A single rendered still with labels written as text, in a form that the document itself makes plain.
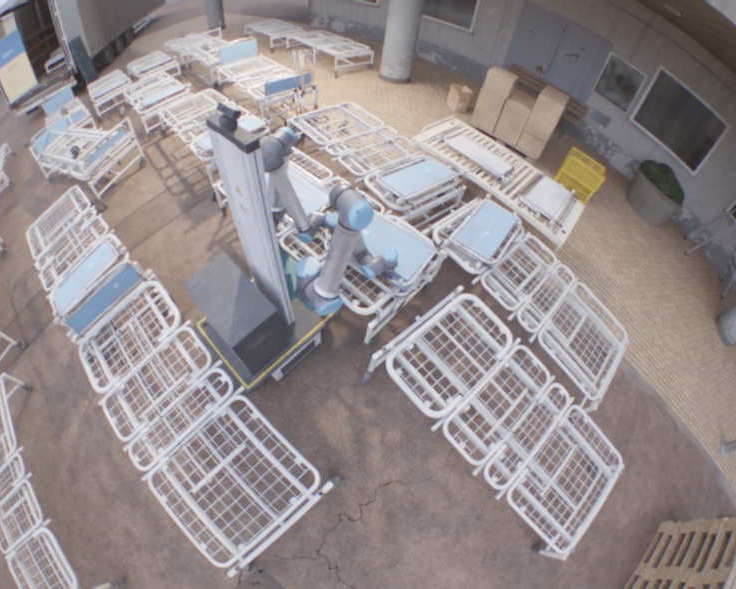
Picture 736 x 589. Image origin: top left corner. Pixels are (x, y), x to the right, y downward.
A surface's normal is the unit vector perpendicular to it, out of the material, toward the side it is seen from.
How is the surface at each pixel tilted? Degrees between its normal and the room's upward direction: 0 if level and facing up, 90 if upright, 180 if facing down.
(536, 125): 90
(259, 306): 0
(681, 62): 90
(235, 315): 0
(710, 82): 90
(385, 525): 0
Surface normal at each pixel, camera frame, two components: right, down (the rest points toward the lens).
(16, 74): 0.67, 0.67
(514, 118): -0.58, 0.68
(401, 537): 0.09, -0.50
